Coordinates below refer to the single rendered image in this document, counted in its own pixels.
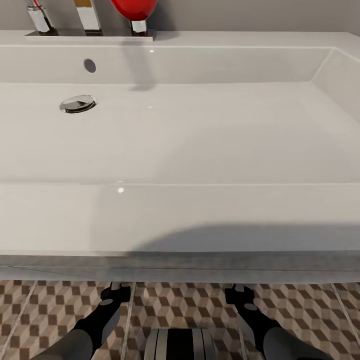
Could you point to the robot trunk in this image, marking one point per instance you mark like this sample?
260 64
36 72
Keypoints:
180 344

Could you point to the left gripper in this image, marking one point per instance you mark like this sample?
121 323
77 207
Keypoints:
123 293

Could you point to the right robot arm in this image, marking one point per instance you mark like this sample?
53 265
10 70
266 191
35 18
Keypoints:
267 335

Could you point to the furniture sink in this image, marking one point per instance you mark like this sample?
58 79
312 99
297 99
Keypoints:
186 157

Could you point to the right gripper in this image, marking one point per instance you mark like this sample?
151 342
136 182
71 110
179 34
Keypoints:
232 295

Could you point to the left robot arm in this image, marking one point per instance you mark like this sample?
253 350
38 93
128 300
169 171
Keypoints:
89 334

